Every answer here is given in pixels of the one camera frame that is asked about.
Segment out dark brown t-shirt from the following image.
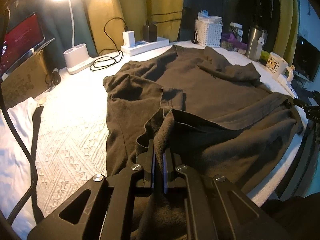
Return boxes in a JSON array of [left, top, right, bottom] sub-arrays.
[[103, 45, 303, 239]]

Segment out white cartoon mug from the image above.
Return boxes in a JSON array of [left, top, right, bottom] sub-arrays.
[[266, 52, 295, 82]]

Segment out stainless steel tumbler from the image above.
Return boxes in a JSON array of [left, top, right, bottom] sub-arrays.
[[245, 25, 267, 61]]

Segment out white pillow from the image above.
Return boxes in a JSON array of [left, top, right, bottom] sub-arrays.
[[0, 98, 37, 239]]

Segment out white knitted blanket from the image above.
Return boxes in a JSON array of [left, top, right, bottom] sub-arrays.
[[34, 45, 308, 217]]

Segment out purple cloth item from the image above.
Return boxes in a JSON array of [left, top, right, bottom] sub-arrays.
[[221, 33, 247, 50]]

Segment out clear jar white lid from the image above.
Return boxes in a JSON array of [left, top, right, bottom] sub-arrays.
[[230, 22, 243, 42]]

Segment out white plastic basket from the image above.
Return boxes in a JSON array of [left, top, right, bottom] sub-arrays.
[[195, 10, 223, 48]]

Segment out small black earphones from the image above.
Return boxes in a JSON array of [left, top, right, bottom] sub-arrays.
[[45, 68, 61, 87]]

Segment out brown cardboard box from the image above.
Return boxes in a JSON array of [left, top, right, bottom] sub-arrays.
[[1, 50, 49, 108]]

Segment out white power strip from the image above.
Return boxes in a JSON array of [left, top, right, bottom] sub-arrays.
[[121, 37, 170, 56]]

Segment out white charger plug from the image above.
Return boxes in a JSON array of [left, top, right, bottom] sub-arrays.
[[123, 30, 136, 48]]

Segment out black charger adapter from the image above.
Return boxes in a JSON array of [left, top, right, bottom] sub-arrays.
[[143, 21, 157, 42]]

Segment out tablet with red screen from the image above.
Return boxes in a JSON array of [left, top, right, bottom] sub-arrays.
[[1, 12, 55, 81]]

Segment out yellow curtain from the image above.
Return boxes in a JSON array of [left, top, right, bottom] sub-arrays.
[[85, 0, 184, 54]]

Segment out thick black braided cable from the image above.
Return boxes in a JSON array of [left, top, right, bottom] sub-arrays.
[[0, 7, 39, 225]]

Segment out black coiled charging cable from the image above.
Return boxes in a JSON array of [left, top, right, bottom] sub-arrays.
[[89, 17, 130, 72]]

